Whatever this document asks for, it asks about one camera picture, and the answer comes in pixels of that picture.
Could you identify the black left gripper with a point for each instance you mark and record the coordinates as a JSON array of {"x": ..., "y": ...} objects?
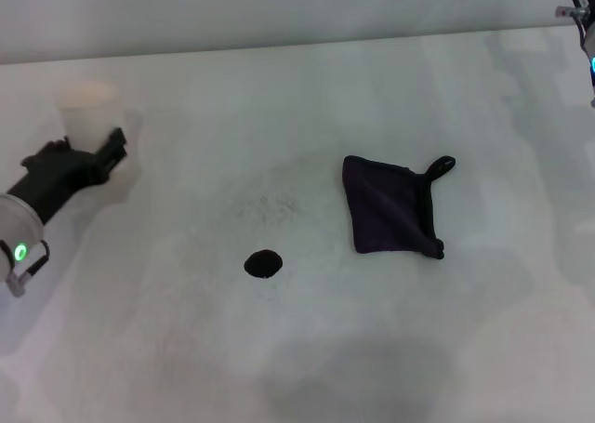
[{"x": 56, "y": 176}]

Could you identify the white paper cup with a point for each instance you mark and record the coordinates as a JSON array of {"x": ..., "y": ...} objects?
[{"x": 90, "y": 116}]

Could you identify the dark purple rag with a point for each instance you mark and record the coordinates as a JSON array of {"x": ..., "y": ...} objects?
[{"x": 386, "y": 209}]

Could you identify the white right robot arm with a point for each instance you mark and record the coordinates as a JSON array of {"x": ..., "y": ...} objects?
[{"x": 590, "y": 37}]

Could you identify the black water stain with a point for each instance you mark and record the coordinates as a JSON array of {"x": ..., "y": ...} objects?
[{"x": 263, "y": 263}]

